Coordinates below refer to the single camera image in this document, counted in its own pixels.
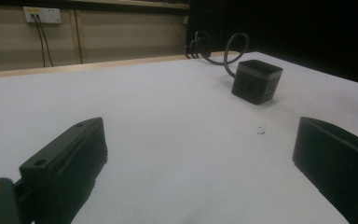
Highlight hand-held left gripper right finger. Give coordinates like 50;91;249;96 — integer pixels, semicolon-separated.
292;116;358;224

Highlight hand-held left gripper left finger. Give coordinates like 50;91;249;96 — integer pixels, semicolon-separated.
19;117;109;224

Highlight black cube power strip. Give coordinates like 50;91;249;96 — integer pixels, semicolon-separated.
230;59;284;105

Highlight black curtain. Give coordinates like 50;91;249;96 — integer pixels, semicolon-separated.
186;0;358;88

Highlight black wall cable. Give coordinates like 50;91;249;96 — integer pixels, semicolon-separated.
35;14;55;68
31;14;47;68

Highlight thin dark wall cable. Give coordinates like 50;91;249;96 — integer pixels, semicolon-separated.
74;8;84;65

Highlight white wall socket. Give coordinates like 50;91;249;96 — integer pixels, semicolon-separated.
22;6;62;25

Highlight black power strip cable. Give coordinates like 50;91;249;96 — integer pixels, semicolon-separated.
184;30;250;78

